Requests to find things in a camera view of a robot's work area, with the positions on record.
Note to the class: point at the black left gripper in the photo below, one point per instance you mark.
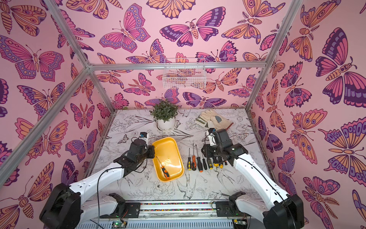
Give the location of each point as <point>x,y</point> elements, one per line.
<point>151,149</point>

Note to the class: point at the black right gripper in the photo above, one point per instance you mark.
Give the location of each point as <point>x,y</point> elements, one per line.
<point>208,150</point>

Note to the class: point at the large black yellow screwdriver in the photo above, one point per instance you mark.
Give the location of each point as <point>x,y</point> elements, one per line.
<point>209,163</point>

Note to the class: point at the yellow plastic storage tray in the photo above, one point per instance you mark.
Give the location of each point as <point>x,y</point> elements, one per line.
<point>167,151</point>

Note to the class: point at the orange handled screwdriver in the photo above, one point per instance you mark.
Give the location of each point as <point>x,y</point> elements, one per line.
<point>199,163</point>

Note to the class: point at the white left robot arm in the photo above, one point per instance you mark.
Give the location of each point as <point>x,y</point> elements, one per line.
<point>70,205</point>

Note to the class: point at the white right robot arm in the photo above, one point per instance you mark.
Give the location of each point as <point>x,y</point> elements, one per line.
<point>266,194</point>

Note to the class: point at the beige work glove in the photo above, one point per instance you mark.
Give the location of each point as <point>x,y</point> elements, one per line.
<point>215,120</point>

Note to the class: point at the white green work glove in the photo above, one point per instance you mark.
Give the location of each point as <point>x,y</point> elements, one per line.
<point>201,121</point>

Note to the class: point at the white pot saucer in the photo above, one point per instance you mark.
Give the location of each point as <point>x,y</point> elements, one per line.
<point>165,130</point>

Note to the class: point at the white plant pot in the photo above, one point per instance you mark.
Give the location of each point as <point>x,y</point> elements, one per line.
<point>167,124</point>

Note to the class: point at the green potted plant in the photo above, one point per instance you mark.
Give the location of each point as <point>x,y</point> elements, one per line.
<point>164,111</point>

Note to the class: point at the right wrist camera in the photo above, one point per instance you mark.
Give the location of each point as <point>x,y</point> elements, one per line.
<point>210,136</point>

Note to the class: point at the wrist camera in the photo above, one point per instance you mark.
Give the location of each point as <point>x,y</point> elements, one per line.
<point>144,136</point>
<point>210,136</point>

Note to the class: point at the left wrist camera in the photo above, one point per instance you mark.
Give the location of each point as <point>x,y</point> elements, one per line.
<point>144,136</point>

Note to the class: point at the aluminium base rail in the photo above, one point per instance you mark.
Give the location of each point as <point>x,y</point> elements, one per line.
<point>241,213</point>

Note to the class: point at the white wire basket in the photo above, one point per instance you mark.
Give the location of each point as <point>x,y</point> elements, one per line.
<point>184,73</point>

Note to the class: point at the aluminium frame bars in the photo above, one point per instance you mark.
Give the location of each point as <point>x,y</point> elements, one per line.
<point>89,69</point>

